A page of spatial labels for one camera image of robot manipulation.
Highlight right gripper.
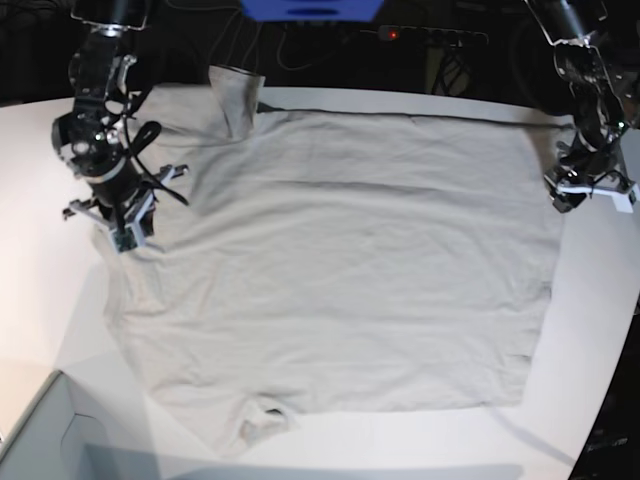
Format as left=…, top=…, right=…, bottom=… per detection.
left=62, top=165, right=189, bottom=240

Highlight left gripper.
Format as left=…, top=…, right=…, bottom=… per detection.
left=544, top=144, right=635, bottom=213

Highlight beige t-shirt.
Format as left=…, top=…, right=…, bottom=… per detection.
left=94, top=68, right=573, bottom=455

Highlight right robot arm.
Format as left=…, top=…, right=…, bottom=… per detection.
left=51, top=1, right=188, bottom=253

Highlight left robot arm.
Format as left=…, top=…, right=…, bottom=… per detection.
left=526, top=1, right=639, bottom=213

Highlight white power strip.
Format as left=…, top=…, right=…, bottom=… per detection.
left=376, top=25, right=489, bottom=48

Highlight blue plastic bin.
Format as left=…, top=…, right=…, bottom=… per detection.
left=241, top=0, right=384, bottom=22

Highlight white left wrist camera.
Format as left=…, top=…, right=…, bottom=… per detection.
left=612, top=184, right=639, bottom=214

